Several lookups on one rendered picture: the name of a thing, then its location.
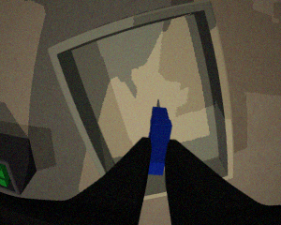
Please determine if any grey rectangular tray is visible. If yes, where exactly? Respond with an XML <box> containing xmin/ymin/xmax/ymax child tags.
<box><xmin>48</xmin><ymin>0</ymin><xmax>234</xmax><ymax>180</ymax></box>

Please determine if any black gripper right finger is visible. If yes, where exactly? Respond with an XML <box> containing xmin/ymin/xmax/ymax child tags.
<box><xmin>164</xmin><ymin>139</ymin><xmax>281</xmax><ymax>225</ymax></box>

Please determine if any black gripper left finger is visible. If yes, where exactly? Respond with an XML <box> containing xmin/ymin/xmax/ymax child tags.
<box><xmin>0</xmin><ymin>136</ymin><xmax>152</xmax><ymax>225</ymax></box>

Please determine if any dark grey fuse block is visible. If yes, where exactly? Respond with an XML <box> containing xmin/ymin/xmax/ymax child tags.
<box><xmin>0</xmin><ymin>134</ymin><xmax>37</xmax><ymax>195</ymax></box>

